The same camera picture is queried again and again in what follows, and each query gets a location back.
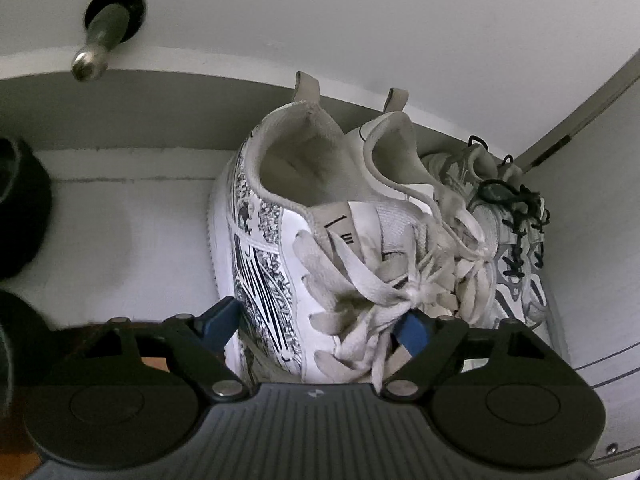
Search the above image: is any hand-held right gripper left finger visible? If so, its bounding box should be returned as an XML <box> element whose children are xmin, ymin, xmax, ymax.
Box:
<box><xmin>82</xmin><ymin>296</ymin><xmax>251</xmax><ymax>403</ymax></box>

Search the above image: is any metal door stop post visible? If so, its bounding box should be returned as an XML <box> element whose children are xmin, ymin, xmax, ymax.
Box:
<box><xmin>70</xmin><ymin>0</ymin><xmax>149</xmax><ymax>83</ymax></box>

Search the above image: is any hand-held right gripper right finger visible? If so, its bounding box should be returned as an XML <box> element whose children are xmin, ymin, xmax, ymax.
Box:
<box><xmin>382</xmin><ymin>309</ymin><xmax>548</xmax><ymax>403</ymax></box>

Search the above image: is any round orange brown rug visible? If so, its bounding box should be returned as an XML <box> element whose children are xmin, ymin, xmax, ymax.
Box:
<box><xmin>0</xmin><ymin>352</ymin><xmax>173</xmax><ymax>480</ymax></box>

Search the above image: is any grey entrance door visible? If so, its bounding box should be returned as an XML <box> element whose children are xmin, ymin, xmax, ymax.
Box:
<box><xmin>520</xmin><ymin>60</ymin><xmax>640</xmax><ymax>466</ymax></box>

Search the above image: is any black strap sandal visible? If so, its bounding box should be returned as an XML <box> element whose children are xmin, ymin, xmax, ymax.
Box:
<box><xmin>0</xmin><ymin>287</ymin><xmax>53</xmax><ymax>411</ymax></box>
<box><xmin>0</xmin><ymin>137</ymin><xmax>53</xmax><ymax>281</ymax></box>

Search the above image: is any white patterned sneaker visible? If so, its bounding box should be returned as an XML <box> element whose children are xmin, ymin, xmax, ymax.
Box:
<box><xmin>345</xmin><ymin>87</ymin><xmax>498</xmax><ymax>333</ymax></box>
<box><xmin>207</xmin><ymin>71</ymin><xmax>418</xmax><ymax>388</ymax></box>

